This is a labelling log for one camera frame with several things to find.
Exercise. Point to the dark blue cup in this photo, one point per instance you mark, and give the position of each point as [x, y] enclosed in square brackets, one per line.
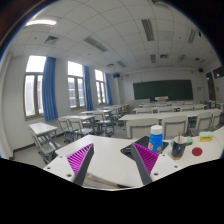
[178, 148]

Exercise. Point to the blue curtain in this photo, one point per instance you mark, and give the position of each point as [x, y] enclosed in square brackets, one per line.
[48, 90]
[87, 83]
[108, 91]

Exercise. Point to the ceiling light panel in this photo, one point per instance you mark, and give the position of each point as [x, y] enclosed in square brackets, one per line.
[41, 22]

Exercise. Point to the long white desk row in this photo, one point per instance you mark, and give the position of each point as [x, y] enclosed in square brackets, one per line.
[161, 116]

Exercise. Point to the blue curtain middle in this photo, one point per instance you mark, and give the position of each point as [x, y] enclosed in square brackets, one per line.
[87, 83]

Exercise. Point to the green chalkboard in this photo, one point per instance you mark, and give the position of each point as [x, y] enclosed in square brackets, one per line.
[173, 89]

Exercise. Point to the white chair centre right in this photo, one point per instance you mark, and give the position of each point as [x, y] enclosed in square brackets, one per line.
[174, 126]

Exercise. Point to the red round coaster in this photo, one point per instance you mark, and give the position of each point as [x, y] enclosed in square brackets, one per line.
[197, 151]

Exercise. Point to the blue curtain left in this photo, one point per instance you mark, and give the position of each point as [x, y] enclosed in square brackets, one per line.
[48, 90]

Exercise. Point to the yellow green sponge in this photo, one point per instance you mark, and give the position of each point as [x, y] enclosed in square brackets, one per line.
[205, 136]

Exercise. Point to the black tray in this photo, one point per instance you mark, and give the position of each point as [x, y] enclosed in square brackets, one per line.
[143, 142]

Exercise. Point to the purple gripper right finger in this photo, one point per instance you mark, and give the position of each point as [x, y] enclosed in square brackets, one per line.
[145, 160]

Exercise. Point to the blue plastic bottle white cap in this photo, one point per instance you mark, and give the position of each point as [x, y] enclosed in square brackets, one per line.
[155, 139]

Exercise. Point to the white chair near centre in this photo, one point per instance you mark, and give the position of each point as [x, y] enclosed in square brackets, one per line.
[140, 127]

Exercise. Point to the white desk left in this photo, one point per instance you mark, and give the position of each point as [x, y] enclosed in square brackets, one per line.
[44, 136]

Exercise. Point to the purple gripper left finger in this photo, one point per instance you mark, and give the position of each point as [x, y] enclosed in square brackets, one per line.
[79, 162]

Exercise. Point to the white chair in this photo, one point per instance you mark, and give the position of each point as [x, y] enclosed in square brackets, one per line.
[140, 127]
[203, 122]
[174, 126]

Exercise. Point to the blue curtain right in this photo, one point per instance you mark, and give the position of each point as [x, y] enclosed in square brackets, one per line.
[108, 91]

